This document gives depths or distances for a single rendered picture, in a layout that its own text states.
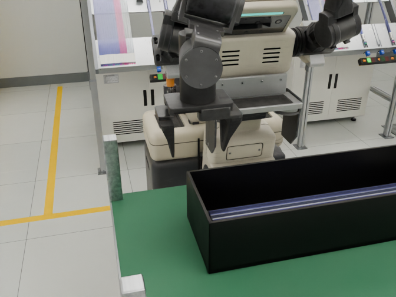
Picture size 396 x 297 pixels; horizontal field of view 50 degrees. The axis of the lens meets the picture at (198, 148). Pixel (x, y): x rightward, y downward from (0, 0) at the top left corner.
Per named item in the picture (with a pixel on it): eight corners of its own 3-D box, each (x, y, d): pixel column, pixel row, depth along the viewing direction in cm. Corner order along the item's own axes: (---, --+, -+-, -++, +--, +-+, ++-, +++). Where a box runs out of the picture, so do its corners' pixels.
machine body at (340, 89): (363, 122, 362) (378, 49, 333) (286, 131, 347) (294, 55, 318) (324, 95, 418) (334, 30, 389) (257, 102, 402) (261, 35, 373)
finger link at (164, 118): (205, 162, 70) (206, 109, 66) (162, 167, 69) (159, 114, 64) (196, 143, 76) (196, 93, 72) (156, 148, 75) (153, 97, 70)
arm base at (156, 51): (192, 35, 123) (151, 37, 121) (197, 22, 116) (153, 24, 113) (196, 63, 122) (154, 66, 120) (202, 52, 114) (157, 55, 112)
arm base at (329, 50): (327, 26, 133) (291, 29, 130) (340, 14, 125) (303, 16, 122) (332, 53, 131) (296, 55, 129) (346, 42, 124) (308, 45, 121)
